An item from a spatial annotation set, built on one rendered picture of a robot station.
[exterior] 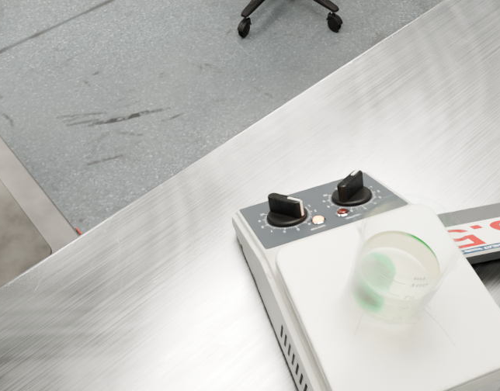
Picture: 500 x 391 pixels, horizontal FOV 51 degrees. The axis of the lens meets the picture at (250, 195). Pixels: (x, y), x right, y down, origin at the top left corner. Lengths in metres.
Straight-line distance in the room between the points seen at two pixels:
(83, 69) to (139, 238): 1.38
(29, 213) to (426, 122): 0.71
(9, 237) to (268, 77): 1.00
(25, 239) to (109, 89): 0.84
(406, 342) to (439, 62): 0.38
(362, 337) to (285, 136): 0.26
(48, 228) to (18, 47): 1.08
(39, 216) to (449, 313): 0.79
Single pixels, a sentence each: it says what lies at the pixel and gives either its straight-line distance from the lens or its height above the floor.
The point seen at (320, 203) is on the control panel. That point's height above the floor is 0.80.
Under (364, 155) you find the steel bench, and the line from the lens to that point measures 0.53.
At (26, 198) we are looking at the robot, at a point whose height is 0.36.
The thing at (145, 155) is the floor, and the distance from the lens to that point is 1.52.
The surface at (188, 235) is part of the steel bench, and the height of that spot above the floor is 0.75.
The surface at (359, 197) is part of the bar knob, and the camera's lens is 0.42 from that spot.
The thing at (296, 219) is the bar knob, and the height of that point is 0.81.
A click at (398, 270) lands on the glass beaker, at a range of 0.28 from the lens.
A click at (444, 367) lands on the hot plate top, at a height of 0.84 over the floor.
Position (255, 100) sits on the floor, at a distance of 1.63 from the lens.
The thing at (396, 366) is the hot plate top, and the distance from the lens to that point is 0.33.
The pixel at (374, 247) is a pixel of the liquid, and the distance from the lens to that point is 0.32.
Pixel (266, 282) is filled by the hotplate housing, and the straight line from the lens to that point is 0.38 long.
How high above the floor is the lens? 1.15
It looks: 55 degrees down
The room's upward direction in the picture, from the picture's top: 1 degrees counter-clockwise
